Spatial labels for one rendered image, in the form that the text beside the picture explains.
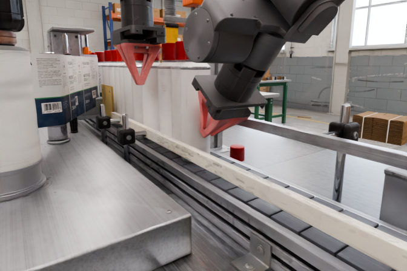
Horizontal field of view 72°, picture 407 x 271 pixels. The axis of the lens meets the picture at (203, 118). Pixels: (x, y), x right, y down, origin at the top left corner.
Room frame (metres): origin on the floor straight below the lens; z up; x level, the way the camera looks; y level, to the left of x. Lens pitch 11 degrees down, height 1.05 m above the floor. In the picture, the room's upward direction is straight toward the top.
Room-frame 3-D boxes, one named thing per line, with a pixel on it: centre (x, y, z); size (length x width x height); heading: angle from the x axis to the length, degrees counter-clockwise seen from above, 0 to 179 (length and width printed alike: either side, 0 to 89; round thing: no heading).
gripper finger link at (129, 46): (0.54, 0.13, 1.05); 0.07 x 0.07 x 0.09; 35
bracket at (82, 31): (0.87, 0.40, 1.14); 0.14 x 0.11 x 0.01; 34
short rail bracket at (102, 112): (0.68, 0.23, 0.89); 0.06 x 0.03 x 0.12; 124
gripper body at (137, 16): (0.53, 0.12, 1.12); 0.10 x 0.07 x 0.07; 35
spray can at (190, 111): (0.48, 0.01, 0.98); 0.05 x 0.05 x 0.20
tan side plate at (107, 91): (0.81, 0.28, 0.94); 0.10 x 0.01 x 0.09; 34
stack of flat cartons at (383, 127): (3.93, -2.55, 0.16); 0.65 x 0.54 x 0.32; 40
